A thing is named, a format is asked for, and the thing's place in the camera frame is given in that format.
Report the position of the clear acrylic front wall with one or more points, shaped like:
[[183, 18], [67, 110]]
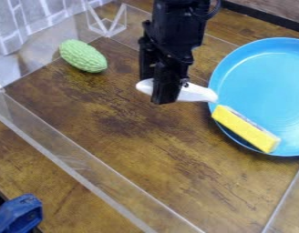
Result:
[[146, 212]]

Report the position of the clear acrylic back wall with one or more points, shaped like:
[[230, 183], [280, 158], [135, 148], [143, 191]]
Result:
[[114, 22]]

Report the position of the blue round plate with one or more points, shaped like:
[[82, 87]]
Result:
[[257, 82]]

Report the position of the green bumpy toy gourd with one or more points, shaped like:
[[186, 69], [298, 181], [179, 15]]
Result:
[[83, 56]]

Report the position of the clear acrylic right wall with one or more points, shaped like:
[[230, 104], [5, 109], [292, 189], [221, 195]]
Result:
[[285, 218]]

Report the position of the clear acrylic wall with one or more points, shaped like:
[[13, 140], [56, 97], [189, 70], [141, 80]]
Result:
[[285, 218], [114, 22], [146, 212]]

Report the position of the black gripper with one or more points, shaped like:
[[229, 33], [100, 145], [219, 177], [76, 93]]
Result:
[[173, 33]]

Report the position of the grey checked curtain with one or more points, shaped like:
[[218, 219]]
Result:
[[23, 17]]

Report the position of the yellow rectangular block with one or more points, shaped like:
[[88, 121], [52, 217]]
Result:
[[245, 128]]

